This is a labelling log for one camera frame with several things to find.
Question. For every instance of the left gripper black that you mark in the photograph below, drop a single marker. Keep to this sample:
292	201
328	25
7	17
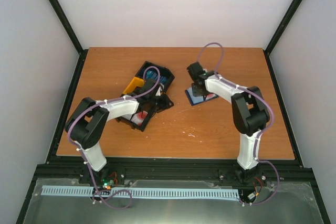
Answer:
164	106

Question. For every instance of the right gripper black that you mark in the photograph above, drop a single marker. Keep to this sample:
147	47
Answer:
195	92

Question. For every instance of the blue leather card holder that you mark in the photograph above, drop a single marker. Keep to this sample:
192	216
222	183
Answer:
194	100

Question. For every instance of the red white credit card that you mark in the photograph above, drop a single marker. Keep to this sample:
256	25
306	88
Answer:
211	96

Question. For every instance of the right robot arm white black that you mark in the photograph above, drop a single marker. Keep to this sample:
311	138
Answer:
250	114

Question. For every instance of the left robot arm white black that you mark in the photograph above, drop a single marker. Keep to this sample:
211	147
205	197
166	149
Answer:
86	124

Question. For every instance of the black bin with red cards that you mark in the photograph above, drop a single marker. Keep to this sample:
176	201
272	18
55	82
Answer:
135	112

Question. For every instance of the red white card stack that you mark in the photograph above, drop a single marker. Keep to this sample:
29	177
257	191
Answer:
139	118

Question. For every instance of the blue card stack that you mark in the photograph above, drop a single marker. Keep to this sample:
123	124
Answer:
153	74

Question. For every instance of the black bin with blue cards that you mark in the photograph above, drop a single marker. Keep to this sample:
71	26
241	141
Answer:
165	71

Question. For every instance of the yellow bin with dark cards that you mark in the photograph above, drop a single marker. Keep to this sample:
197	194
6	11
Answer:
136	82

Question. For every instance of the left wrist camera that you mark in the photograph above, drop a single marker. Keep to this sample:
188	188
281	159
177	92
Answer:
159	90

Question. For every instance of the light blue cable duct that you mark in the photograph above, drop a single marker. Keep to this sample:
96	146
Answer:
146	193

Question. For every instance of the black aluminium frame rail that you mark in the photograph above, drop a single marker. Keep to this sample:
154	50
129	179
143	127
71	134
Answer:
218	171

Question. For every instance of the left frame post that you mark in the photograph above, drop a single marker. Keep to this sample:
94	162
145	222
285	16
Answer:
66	25

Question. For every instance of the frame post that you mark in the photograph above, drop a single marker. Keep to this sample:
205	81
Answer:
289	14
66	25

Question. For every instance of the right frame post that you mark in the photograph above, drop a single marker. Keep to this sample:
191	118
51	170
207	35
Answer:
289	14

